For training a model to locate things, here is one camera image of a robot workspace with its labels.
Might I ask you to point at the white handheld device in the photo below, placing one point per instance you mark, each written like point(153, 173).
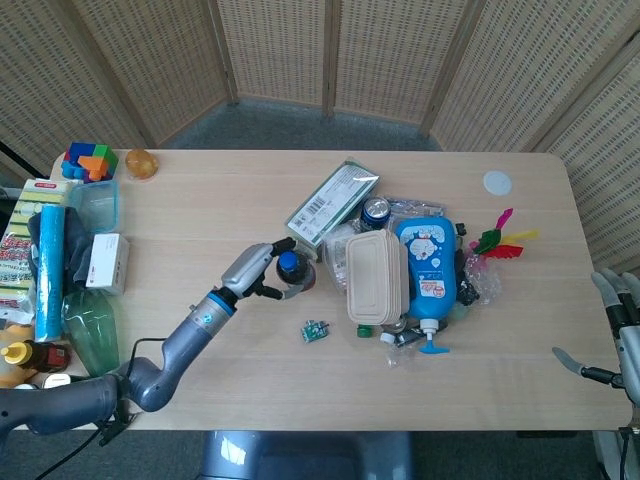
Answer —
point(56, 380)

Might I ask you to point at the woven folding screen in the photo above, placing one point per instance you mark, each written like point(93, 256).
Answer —
point(275, 50)

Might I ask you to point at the black clamp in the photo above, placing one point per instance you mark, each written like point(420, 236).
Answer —
point(117, 430)

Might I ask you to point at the brown sauce bottle red label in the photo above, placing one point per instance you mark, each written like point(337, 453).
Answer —
point(52, 356)

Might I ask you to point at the white cardboard box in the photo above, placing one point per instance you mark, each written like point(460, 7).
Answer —
point(107, 262)

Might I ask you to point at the clear printed flat packet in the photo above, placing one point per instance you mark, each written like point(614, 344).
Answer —
point(420, 206)

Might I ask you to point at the blue drink can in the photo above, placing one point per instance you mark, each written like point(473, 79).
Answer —
point(376, 212)

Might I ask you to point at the black binder clip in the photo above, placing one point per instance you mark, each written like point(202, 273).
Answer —
point(460, 230)

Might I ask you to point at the yellow green sponge pack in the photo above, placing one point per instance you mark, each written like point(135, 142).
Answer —
point(42, 195)

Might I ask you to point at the crinkled clear plastic bag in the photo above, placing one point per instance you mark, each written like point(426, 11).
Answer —
point(482, 280)

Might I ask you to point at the blue cartoon pump bottle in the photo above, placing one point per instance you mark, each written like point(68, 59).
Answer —
point(430, 270)

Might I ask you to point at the red white snack packet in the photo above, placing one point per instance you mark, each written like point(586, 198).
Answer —
point(15, 270)

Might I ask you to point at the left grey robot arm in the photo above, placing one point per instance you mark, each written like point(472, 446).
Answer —
point(160, 370)

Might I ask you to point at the clear blue plastic container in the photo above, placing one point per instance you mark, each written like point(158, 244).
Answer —
point(100, 205)

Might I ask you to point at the small clear bottle white cap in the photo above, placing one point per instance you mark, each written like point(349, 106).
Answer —
point(392, 332)

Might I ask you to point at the beige lunch box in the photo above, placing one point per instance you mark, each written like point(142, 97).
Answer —
point(375, 275)

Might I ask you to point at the dark grey cloth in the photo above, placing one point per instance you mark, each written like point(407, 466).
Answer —
point(77, 240)

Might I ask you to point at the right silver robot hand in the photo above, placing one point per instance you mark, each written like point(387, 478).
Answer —
point(631, 350)

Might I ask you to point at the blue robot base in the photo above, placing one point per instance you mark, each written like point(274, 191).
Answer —
point(305, 455)

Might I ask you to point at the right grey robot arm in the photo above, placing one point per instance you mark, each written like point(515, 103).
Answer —
point(632, 450)

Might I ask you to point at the black textured tube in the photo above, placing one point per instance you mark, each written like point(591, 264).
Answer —
point(412, 336)

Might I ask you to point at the small green circuit board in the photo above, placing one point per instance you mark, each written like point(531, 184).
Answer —
point(314, 331)

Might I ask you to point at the colourful block puzzle cube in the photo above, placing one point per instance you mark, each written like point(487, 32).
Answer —
point(90, 162)

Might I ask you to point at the clear plastic scrap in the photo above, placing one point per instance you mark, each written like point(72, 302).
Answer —
point(402, 359)

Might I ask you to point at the light blue roll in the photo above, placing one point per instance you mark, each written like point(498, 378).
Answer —
point(50, 275)

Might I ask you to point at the large green plastic bottle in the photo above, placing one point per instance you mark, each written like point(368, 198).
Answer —
point(95, 335)

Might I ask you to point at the black bundled object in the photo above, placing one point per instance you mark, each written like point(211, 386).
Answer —
point(467, 295)

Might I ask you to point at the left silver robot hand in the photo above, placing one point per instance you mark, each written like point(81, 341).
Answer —
point(245, 272)

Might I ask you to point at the white round table disc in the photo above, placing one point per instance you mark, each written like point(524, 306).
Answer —
point(498, 182)

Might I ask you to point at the dark cola bottle blue cap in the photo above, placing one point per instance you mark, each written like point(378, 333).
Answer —
point(295, 272)

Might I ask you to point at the colourful feather shuttlecock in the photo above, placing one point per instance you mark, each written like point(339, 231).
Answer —
point(500, 245)

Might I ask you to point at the green white carton box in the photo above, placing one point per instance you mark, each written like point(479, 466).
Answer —
point(325, 205)

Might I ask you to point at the amber round jelly cup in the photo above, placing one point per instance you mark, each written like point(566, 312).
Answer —
point(141, 164)

